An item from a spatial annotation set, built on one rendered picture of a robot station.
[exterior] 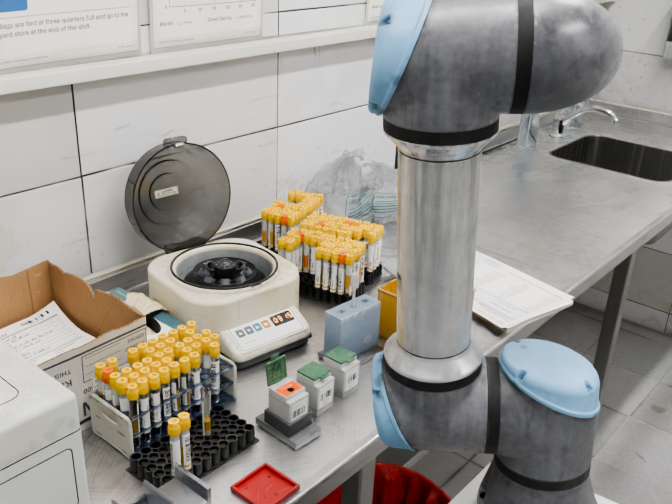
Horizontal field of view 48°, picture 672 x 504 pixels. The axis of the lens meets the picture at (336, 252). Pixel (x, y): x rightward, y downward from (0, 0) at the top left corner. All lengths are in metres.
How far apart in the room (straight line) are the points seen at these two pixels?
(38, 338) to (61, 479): 0.56
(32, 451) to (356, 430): 0.56
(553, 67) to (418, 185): 0.17
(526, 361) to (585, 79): 0.34
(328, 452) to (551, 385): 0.41
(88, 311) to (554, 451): 0.80
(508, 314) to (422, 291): 0.74
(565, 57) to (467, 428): 0.43
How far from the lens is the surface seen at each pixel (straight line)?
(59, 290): 1.42
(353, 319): 1.31
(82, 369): 1.18
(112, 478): 1.14
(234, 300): 1.32
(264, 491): 1.09
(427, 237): 0.78
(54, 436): 0.80
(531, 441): 0.92
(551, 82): 0.72
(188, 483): 1.05
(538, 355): 0.93
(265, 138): 1.78
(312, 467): 1.13
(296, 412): 1.15
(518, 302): 1.59
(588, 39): 0.73
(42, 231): 1.48
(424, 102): 0.71
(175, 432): 1.05
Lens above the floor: 1.61
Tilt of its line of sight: 25 degrees down
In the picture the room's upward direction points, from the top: 3 degrees clockwise
